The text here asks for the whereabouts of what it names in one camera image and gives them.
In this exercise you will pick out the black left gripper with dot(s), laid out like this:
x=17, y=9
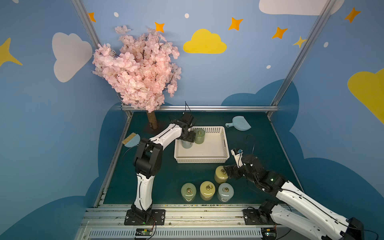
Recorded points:
x=188, y=135

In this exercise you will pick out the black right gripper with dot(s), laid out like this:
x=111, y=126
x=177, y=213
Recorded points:
x=237, y=171

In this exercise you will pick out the blue grey tea canister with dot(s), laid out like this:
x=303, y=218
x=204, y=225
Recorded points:
x=225, y=192
x=186, y=145

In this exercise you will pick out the yellow green tea canister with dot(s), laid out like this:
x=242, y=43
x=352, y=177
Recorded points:
x=220, y=175

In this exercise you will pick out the white perforated plastic basket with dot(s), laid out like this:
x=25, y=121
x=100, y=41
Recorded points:
x=214, y=149

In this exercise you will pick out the dark green tea canister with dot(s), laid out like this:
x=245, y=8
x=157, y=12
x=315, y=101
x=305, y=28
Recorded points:
x=188, y=192

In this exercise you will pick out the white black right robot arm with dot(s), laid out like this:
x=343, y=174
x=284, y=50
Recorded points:
x=313, y=220

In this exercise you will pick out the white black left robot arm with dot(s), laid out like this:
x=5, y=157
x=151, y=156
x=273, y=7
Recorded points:
x=148, y=161

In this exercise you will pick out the light blue plastic dustpan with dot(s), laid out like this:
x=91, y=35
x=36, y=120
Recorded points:
x=239, y=123

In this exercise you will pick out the blue hand brush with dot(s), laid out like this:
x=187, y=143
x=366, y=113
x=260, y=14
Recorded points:
x=132, y=140

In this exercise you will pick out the pink cherry blossom tree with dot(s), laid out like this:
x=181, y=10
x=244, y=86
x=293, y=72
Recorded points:
x=142, y=71

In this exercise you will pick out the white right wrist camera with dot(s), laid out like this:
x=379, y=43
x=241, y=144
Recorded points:
x=238, y=154

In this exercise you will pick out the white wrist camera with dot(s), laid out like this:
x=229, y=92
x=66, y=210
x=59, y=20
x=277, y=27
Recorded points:
x=238, y=154
x=188, y=119

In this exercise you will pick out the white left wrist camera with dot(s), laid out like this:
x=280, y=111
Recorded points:
x=188, y=119

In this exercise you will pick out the brown tree base plate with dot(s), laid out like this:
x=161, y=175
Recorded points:
x=161, y=125

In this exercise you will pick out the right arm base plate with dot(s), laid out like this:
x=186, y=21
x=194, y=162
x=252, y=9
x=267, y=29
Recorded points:
x=254, y=217

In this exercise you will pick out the rear aluminium frame rail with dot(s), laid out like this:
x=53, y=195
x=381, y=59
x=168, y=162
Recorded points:
x=219, y=108

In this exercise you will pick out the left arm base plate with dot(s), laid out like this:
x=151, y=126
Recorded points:
x=156, y=216

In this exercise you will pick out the left side floor rail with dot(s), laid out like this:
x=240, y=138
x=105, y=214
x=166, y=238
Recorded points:
x=113, y=132

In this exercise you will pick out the front aluminium mounting rail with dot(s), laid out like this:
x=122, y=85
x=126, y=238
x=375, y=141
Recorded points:
x=181, y=222

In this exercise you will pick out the left aluminium frame post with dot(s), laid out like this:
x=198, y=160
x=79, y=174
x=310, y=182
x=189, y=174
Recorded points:
x=88, y=25

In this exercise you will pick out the aluminium frame post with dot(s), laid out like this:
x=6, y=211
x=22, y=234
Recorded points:
x=88, y=25
x=329, y=8

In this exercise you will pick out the right aluminium frame post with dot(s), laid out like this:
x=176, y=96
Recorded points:
x=329, y=8

